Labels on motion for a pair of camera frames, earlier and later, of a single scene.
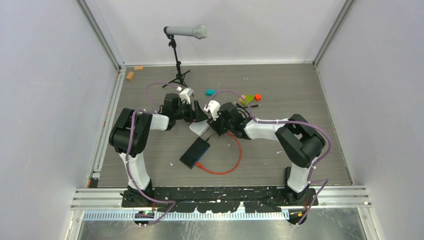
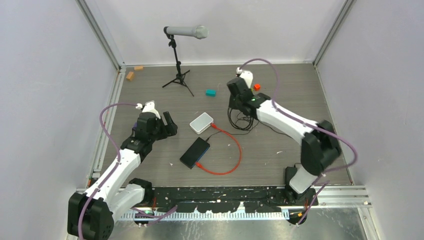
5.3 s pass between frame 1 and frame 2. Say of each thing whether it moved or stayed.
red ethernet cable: stayed
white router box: stayed
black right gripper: moved
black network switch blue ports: stayed
